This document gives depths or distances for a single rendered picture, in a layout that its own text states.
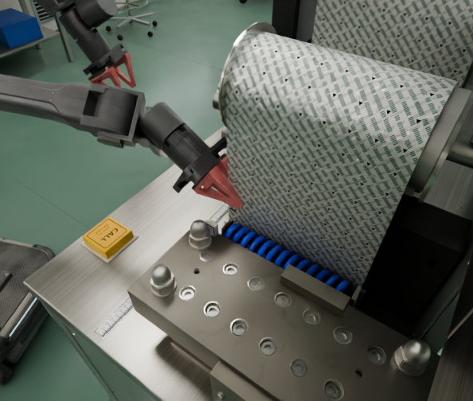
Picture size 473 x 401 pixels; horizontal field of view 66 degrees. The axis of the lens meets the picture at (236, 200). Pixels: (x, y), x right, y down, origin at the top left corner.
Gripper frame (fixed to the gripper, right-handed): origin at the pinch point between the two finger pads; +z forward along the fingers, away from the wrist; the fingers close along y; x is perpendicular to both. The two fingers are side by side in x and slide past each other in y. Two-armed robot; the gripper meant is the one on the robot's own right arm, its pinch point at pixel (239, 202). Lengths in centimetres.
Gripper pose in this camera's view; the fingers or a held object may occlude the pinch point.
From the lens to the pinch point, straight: 58.3
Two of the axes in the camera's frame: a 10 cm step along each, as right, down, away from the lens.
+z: 7.1, 7.1, 0.2
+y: -5.6, 5.9, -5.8
